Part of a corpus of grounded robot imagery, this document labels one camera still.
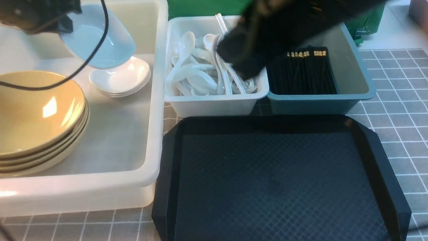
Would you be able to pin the black serving tray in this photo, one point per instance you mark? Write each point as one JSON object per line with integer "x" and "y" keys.
{"x": 277, "y": 178}

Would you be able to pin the middle stacked yellow-green bowl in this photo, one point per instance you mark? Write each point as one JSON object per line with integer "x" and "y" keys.
{"x": 72, "y": 147}

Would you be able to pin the yellow-green noodle bowl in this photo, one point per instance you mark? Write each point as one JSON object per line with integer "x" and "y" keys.
{"x": 30, "y": 120}

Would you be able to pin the stacked white dish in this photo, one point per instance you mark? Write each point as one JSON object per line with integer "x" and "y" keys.
{"x": 133, "y": 67}
{"x": 119, "y": 86}

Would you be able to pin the large white plastic tub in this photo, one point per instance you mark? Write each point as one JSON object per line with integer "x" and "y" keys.
{"x": 116, "y": 163}

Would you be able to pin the white spoon bin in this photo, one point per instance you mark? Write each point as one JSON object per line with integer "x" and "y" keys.
{"x": 217, "y": 105}

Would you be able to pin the top stacked white dish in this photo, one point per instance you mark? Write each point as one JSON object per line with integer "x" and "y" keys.
{"x": 133, "y": 67}

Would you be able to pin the top stacked yellow-green bowl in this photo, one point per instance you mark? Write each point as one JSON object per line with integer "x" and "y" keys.
{"x": 47, "y": 150}

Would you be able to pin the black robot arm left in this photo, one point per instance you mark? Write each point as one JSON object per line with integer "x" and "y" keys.
{"x": 39, "y": 16}

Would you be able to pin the white square sauce dish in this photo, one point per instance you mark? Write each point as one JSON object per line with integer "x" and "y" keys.
{"x": 94, "y": 25}

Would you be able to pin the stacked yellow-green bowl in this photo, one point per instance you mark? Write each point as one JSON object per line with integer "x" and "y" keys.
{"x": 60, "y": 160}
{"x": 72, "y": 147}
{"x": 47, "y": 150}

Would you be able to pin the pile of white spoons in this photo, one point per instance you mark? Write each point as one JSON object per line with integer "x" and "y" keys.
{"x": 198, "y": 70}

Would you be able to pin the grey checked tablecloth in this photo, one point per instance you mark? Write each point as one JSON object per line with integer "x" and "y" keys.
{"x": 398, "y": 114}

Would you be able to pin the bundle of black chopsticks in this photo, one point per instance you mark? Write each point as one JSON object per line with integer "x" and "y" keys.
{"x": 304, "y": 71}

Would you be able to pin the bottom stacked yellow-green bowl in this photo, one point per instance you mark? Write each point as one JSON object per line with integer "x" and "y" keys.
{"x": 60, "y": 160}

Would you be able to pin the blue-grey chopstick bin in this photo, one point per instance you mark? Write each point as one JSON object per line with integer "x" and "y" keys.
{"x": 352, "y": 77}

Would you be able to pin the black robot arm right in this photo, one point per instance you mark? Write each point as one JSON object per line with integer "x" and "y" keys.
{"x": 270, "y": 28}

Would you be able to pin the green cloth backdrop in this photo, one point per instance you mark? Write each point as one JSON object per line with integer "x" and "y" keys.
{"x": 358, "y": 27}

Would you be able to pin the lower stacked white dish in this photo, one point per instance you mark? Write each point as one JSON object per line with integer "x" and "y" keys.
{"x": 119, "y": 86}

